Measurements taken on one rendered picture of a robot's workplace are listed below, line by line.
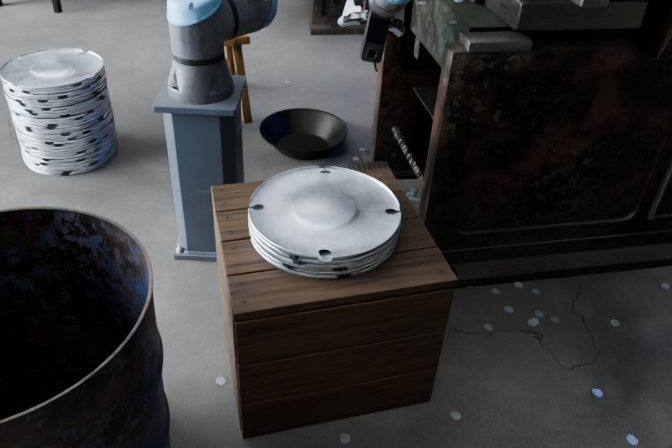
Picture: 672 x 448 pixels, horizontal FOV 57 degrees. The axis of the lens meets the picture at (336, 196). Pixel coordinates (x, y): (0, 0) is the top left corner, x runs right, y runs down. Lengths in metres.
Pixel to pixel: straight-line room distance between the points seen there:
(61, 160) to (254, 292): 1.12
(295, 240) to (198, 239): 0.58
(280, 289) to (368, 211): 0.24
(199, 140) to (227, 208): 0.26
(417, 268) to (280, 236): 0.25
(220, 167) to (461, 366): 0.72
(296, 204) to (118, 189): 0.91
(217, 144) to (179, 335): 0.45
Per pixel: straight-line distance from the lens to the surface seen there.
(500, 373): 1.47
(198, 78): 1.41
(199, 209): 1.58
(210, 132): 1.45
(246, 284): 1.08
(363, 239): 1.11
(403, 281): 1.10
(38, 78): 2.02
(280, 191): 1.22
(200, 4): 1.36
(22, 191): 2.06
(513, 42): 1.35
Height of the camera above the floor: 1.09
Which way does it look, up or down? 35 degrees down
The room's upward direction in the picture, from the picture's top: 3 degrees clockwise
